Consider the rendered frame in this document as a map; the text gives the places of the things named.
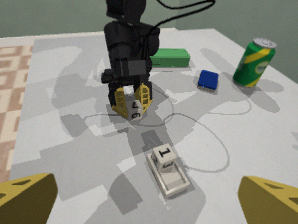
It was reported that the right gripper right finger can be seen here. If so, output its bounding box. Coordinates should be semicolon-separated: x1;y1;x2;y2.
238;176;298;224

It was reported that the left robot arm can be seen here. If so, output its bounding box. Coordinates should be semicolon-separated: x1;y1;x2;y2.
104;0;160;76

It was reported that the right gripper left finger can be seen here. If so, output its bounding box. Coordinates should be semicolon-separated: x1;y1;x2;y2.
0;173;58;224

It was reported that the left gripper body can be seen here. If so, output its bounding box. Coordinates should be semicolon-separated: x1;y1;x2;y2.
101;46;152;108

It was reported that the green soda can with yellow stripe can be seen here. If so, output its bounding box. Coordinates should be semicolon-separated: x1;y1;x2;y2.
233;38;277;88

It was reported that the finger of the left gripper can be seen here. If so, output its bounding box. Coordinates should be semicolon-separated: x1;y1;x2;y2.
134;83;153;114
112;86;128;118

